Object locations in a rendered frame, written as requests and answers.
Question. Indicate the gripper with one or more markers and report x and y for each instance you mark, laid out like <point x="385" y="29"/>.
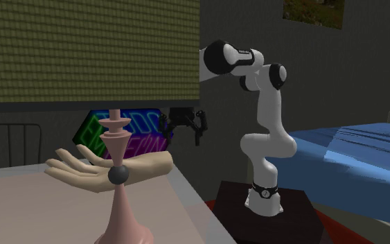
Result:
<point x="181" y="116"/>

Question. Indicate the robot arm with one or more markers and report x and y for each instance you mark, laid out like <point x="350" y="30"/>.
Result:
<point x="269" y="111"/>

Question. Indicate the black hexagonal neon sign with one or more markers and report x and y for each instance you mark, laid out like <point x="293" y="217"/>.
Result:
<point x="144" y="126"/>

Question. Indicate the beige hand sculpture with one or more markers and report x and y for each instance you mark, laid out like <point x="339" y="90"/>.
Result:
<point x="147" y="167"/>

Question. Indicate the dark robot stand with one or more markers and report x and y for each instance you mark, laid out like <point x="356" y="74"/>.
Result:
<point x="235" y="216"/>

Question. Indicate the pink lamp with olive shade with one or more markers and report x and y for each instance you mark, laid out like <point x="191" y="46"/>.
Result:
<point x="80" y="50"/>

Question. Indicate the pale pink table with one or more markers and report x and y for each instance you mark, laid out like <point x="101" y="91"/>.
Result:
<point x="29" y="209"/>

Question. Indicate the black slatted chair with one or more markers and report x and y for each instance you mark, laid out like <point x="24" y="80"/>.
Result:
<point x="9" y="145"/>

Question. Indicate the bed with blue cover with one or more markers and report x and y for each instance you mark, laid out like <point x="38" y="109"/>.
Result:
<point x="356" y="159"/>

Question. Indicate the green wall picture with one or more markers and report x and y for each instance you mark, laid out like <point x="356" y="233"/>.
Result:
<point x="313" y="11"/>

